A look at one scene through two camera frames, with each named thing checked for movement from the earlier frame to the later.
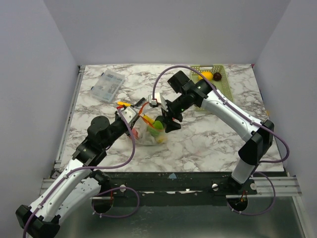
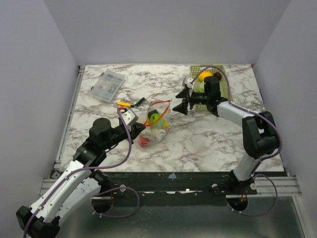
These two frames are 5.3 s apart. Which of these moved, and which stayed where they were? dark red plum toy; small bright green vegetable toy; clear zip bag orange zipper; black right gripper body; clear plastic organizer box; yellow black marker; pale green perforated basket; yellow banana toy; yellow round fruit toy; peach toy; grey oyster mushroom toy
Moved: black right gripper body; yellow banana toy; peach toy; small bright green vegetable toy; grey oyster mushroom toy
Stayed: clear plastic organizer box; yellow round fruit toy; dark red plum toy; yellow black marker; pale green perforated basket; clear zip bag orange zipper
